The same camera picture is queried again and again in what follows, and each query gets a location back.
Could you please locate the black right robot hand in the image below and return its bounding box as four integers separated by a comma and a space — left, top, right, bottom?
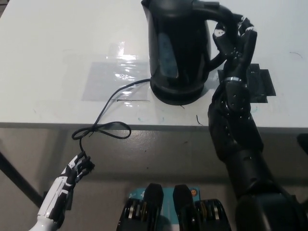
211, 15, 258, 83

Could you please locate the clear plastic sheet taped down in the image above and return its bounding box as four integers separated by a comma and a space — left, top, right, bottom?
81, 42, 151, 102

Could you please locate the black electric kettle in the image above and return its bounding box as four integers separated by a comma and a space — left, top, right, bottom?
141, 0, 241, 97

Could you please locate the black power cable with plug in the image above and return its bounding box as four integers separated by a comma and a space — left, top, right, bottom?
72, 78, 152, 173

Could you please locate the round black kettle base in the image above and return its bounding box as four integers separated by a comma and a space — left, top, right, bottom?
150, 80, 205, 106

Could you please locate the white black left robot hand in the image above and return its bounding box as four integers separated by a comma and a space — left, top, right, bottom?
37, 151, 96, 222

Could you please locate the black tape patch on desk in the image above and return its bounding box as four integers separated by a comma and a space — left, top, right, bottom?
218, 64, 276, 104

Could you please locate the black object beside desk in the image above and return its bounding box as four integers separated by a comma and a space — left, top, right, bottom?
297, 133, 308, 154

